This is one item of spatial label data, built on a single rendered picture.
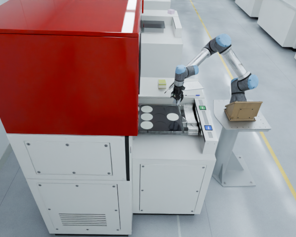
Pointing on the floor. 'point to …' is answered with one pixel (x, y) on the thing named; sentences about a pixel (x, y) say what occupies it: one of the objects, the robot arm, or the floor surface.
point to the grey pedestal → (230, 163)
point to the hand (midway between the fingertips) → (177, 104)
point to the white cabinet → (170, 186)
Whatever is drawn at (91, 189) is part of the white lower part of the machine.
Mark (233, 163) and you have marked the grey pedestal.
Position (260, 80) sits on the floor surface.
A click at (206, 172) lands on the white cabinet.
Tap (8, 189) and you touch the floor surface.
